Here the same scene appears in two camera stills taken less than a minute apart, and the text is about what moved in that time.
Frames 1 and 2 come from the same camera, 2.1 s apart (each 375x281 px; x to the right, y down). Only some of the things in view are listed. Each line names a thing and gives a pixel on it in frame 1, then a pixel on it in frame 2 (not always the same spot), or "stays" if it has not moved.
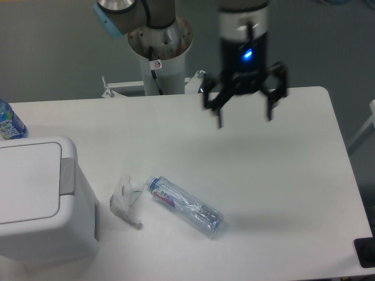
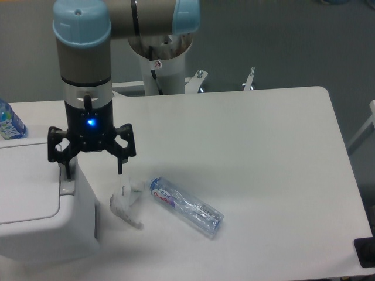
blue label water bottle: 11,126 stays
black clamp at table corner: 365,248 stays
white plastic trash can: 48,212 stays
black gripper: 244,65 to 91,129
